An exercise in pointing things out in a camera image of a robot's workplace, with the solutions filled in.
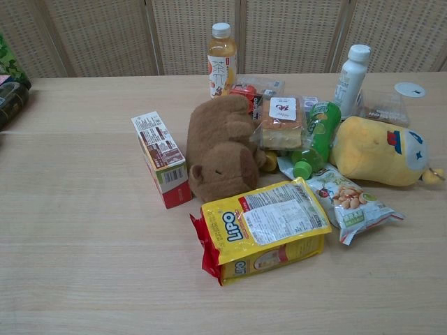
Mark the clear plastic cup with lid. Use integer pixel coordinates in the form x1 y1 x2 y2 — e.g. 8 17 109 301
356 82 427 128

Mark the wrapped sponge cake slice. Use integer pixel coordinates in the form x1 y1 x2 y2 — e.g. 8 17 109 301
249 96 309 151

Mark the yellow plush toy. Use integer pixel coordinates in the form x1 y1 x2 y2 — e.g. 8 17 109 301
329 116 446 188

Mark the yellow Lipo biscuit bag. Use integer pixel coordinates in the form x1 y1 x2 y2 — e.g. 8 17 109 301
189 177 333 287

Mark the peanut snack pouch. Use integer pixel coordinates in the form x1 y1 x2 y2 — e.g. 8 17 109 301
277 156 406 247

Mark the green drink bottle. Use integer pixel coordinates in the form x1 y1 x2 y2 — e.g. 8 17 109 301
291 100 342 180

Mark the red and white carton box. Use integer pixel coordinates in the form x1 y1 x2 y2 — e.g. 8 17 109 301
131 110 193 210

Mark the orange tea bottle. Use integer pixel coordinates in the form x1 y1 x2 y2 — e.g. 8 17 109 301
207 22 238 100

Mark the white yogurt bottle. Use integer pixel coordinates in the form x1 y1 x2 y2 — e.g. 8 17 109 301
334 44 372 119

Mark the brown capybara plush toy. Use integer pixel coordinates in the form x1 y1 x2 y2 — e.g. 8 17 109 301
185 94 268 204

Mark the rattan folding screen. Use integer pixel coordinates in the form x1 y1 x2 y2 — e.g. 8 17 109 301
0 0 447 79

